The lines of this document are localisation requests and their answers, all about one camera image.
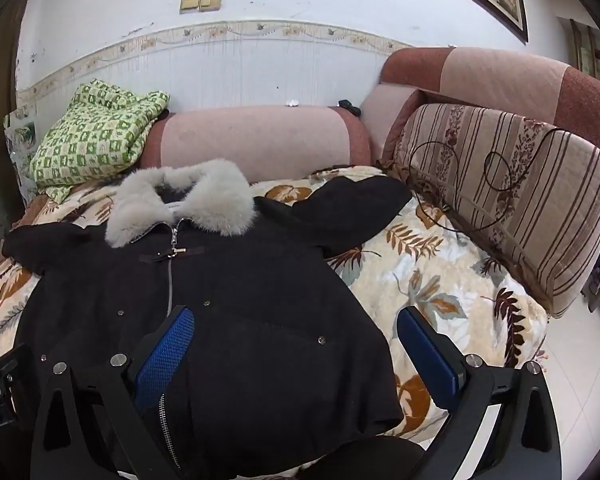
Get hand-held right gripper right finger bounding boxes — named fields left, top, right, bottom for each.
left=396, top=306, right=563, bottom=480

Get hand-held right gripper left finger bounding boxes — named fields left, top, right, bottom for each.
left=30, top=305, right=196, bottom=480

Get black coat with fur collar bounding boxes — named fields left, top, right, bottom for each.
left=2, top=158, right=413, bottom=480

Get leaf print blanket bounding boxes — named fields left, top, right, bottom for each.
left=0, top=165, right=549, bottom=480

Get striped sofa cushion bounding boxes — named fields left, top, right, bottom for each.
left=380, top=103, right=600, bottom=320

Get green patterned quilt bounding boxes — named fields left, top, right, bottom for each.
left=30, top=79, right=171, bottom=202

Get wooden framed window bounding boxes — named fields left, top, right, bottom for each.
left=557, top=17, right=600, bottom=82

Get thin black cable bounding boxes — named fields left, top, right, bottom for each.
left=409, top=127, right=600, bottom=241

